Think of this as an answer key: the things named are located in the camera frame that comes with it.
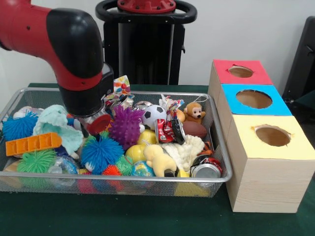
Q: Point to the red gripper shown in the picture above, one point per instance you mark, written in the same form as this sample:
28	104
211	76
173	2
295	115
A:
99	124

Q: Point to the light teal cloth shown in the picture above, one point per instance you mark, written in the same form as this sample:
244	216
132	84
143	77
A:
56	123

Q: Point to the blue toy brick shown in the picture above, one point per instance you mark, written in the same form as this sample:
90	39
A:
61	150

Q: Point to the orange toy brick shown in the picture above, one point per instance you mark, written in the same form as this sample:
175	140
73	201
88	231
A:
32	143

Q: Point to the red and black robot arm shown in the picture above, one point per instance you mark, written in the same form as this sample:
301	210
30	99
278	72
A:
61	49

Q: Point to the wooden box with three holes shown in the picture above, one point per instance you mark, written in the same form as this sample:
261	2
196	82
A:
270	184

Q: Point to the crushed clear plastic bottle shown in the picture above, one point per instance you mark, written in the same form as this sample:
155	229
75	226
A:
64	167

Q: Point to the purple spiky ball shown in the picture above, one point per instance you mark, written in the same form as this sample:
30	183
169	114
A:
126	126

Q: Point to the small soccer ball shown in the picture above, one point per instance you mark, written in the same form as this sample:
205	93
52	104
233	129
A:
153	115

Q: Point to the yellow plush animal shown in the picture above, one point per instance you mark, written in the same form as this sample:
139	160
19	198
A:
158	159

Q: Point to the crushed red soda can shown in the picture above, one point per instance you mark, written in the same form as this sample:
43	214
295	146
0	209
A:
165	131

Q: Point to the dark green tablecloth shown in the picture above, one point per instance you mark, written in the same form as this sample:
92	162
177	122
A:
123	216
307	98

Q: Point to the brown monkey plush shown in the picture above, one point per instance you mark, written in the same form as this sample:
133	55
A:
194	113

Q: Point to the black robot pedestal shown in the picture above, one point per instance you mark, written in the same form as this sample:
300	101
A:
147	49

